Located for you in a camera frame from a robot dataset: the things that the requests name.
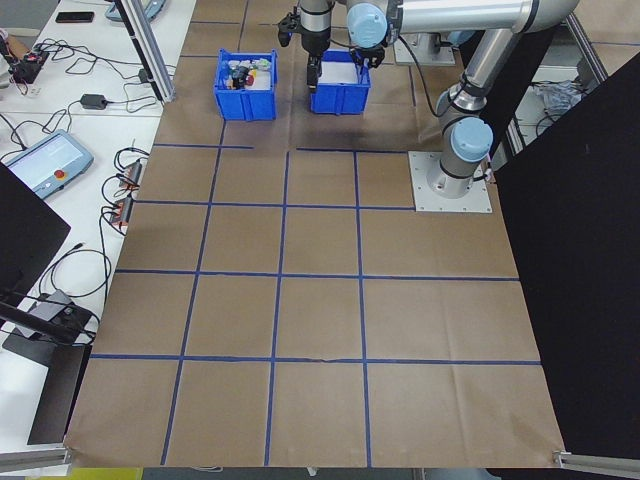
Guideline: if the grey usb hub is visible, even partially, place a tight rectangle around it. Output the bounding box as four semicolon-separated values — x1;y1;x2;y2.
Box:
112;196;136;231
122;159;146;190

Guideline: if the aluminium table edge rail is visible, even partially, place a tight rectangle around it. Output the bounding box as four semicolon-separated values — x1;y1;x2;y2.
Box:
552;449;640;471
0;446;81;474

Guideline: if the grey teach pendant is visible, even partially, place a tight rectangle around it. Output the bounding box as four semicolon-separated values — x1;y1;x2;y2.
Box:
0;128;95;201

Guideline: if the black monitor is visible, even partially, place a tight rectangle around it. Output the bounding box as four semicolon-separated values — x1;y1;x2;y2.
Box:
0;162;72;304

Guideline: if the red black electronics with wires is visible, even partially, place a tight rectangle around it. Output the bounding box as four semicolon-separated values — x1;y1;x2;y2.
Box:
9;42;51;86

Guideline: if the aluminium profile post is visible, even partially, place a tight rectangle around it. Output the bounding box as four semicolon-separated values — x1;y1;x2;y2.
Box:
113;0;177;104

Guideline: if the black smartphone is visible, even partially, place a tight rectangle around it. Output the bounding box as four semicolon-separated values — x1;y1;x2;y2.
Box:
54;10;96;25

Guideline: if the white square base plate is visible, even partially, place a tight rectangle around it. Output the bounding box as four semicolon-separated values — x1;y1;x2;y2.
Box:
393;32;457;67
408;150;494;214

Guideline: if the metal V-shaped frame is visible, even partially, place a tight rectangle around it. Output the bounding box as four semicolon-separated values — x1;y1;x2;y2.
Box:
502;12;614;156

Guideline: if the black adapter cable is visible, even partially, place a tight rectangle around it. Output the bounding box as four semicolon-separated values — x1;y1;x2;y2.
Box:
42;44;166;119

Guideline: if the white foam bin liner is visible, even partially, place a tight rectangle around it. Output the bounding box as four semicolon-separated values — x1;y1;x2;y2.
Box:
319;60;362;85

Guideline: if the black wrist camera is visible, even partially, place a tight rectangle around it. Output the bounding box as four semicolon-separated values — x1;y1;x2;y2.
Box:
277;13;302;49

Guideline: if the blue storage bin with capacitors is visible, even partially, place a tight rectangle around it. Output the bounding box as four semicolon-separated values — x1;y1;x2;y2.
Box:
308;48;372;115

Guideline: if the white crumpled plastic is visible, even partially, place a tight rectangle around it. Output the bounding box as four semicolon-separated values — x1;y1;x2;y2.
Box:
532;82;586;114

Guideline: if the grey flat device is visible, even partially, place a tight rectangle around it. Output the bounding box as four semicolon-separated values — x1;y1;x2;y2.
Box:
29;289;76;324

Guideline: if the blue storage bin with buttons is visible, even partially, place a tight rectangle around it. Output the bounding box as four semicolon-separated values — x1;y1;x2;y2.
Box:
213;47;279;122

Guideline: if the black frame cover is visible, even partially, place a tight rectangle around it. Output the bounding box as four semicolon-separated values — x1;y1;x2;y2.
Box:
492;0;640;464

